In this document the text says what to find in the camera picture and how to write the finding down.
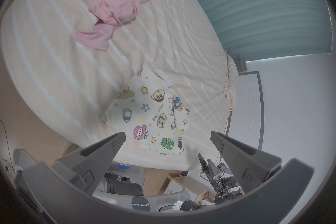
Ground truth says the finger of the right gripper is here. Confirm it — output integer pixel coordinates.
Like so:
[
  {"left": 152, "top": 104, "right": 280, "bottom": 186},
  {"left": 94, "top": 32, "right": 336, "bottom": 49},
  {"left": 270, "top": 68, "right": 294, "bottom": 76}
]
[
  {"left": 207, "top": 159, "right": 221, "bottom": 179},
  {"left": 198, "top": 153, "right": 208, "bottom": 174}
]

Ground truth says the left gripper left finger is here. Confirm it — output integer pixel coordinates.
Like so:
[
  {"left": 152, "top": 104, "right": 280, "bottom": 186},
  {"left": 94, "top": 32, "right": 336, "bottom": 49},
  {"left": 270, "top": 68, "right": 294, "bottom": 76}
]
[{"left": 53, "top": 132, "right": 127, "bottom": 195}]

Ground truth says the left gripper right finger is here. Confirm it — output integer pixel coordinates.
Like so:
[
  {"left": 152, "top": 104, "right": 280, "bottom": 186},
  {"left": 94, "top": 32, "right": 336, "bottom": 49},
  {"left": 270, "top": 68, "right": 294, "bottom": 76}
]
[{"left": 210, "top": 131, "right": 283, "bottom": 195}]

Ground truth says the white printed pyjama top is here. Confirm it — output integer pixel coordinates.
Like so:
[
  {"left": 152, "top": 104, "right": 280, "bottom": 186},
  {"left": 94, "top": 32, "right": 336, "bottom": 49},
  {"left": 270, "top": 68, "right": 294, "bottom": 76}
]
[{"left": 101, "top": 67, "right": 191, "bottom": 156}]

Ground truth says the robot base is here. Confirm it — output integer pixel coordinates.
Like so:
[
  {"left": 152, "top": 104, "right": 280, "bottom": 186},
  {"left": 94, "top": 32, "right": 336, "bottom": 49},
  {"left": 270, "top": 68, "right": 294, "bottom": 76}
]
[{"left": 13, "top": 149, "right": 216, "bottom": 214}]

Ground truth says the bed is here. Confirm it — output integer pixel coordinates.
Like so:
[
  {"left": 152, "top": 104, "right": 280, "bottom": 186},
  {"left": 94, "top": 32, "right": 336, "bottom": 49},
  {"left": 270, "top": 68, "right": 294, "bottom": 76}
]
[{"left": 0, "top": 0, "right": 264, "bottom": 171}]

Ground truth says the pale pink pillow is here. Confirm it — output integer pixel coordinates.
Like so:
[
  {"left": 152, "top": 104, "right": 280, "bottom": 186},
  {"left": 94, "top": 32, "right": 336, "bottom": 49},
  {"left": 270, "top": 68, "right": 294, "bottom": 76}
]
[{"left": 223, "top": 55, "right": 239, "bottom": 114}]

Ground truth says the grey bedside table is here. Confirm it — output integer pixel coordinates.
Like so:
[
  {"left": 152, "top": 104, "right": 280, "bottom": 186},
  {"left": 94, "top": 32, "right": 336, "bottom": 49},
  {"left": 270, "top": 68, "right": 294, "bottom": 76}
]
[{"left": 227, "top": 48, "right": 247, "bottom": 72}]

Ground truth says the blue-green curtain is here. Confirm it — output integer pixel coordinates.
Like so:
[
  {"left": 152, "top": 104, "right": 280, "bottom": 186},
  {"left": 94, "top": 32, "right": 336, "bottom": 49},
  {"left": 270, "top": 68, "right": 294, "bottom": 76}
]
[{"left": 147, "top": 0, "right": 334, "bottom": 61}]

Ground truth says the pale wooden frame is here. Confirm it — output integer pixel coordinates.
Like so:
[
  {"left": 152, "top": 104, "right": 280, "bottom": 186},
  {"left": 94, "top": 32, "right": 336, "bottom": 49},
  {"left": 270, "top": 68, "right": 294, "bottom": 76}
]
[{"left": 163, "top": 172, "right": 219, "bottom": 203}]

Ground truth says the black cable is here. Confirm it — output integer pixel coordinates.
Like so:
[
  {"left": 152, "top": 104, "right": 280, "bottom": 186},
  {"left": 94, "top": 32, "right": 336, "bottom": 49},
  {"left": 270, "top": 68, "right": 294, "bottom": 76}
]
[{"left": 0, "top": 120, "right": 10, "bottom": 164}]

